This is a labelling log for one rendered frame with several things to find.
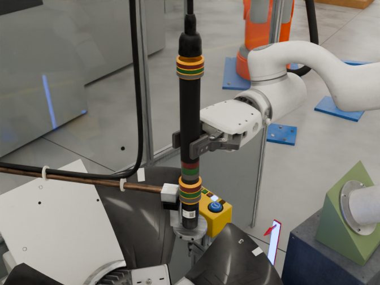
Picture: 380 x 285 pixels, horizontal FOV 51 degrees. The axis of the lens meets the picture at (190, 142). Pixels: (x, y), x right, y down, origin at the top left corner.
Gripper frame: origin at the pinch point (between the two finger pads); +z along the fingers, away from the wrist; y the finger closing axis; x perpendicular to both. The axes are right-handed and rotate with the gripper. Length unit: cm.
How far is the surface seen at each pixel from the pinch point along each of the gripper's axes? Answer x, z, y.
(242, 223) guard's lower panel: -148, -116, 70
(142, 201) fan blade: -24.0, -0.1, 16.0
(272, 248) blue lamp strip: -53, -35, 0
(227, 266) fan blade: -43.7, -13.5, -0.3
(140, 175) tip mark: -20.1, -2.8, 19.9
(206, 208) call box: -55, -34, 27
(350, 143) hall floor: -160, -277, 74
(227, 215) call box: -58, -39, 21
